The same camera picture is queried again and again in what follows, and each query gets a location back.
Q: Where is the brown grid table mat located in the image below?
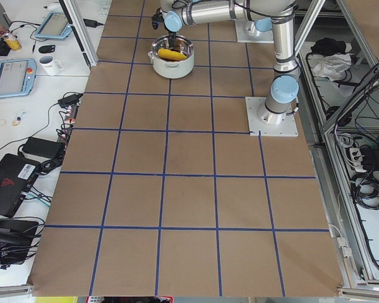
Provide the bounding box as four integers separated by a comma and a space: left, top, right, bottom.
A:
30, 1, 342, 297

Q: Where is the black power adapter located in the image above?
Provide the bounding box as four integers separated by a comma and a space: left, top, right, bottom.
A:
57, 93, 83, 108

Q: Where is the near blue teach pendant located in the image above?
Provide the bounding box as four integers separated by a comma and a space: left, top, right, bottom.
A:
0, 58, 37, 98

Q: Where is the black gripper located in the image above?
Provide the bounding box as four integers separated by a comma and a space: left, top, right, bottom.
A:
168, 32, 177, 51

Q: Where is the far blue teach pendant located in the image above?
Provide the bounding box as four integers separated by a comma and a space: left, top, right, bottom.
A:
35, 12, 72, 40

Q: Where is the black computer mouse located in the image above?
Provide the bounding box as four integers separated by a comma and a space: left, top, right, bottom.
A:
39, 45, 56, 54

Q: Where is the blue teach pendant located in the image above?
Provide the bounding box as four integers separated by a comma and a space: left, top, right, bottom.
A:
35, 12, 72, 40
0, 58, 37, 98

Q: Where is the yellow plastic corn cob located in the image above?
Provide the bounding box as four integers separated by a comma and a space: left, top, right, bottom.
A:
157, 49, 187, 61

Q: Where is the coiled black cable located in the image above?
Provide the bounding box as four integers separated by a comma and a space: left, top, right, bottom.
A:
350, 170, 379, 210

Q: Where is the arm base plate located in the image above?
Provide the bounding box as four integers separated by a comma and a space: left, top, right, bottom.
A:
234, 18, 274, 44
245, 97, 299, 137

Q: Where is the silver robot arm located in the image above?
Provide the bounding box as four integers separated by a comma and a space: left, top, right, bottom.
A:
160, 1, 299, 125
244, 18, 272, 37

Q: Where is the white mug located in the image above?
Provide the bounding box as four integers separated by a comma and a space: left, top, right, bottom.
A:
39, 55, 64, 76

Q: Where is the aluminium frame post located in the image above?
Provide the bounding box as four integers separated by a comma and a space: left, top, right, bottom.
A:
59, 0, 98, 69

